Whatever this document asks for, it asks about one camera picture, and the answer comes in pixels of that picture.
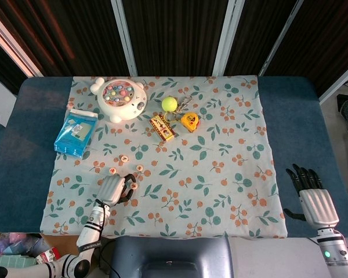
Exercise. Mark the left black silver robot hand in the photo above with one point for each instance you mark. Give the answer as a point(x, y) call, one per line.
point(110, 191)

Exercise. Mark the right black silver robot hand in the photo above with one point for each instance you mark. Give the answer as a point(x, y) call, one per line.
point(319, 208)

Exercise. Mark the red-character round chess piece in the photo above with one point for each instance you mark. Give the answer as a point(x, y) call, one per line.
point(133, 185)
point(113, 170)

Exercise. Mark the black-character round chess piece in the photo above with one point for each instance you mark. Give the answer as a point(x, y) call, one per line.
point(123, 158)
point(139, 167)

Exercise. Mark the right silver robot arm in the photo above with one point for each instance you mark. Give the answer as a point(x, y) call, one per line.
point(333, 252)

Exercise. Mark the blue tissue pack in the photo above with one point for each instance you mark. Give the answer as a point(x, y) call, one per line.
point(75, 133)

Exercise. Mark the brown cardboard box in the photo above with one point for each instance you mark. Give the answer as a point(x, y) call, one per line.
point(61, 243)

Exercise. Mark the yellow red card box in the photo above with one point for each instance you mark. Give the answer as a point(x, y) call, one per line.
point(162, 128)

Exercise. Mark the floral fruit print tablecloth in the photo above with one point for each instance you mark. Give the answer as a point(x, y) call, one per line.
point(191, 173)

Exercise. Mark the grey robot chest housing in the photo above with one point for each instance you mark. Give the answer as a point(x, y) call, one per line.
point(168, 255)

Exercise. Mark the small red white carton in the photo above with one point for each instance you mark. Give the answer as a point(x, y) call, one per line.
point(47, 256)

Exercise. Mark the white seal fishing toy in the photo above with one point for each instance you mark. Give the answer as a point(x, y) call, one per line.
point(121, 101)

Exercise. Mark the yellow tennis ball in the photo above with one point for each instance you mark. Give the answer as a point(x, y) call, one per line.
point(170, 104)

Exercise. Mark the yellow tape measure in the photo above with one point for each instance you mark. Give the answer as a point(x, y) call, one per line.
point(190, 120)

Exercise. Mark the dark ribbed partition panel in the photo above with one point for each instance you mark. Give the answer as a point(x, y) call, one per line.
point(258, 32)
point(75, 37)
point(177, 34)
point(327, 37)

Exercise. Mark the white partition frame post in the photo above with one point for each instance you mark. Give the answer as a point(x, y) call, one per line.
point(227, 37)
point(279, 37)
point(23, 62)
point(339, 82)
point(125, 37)

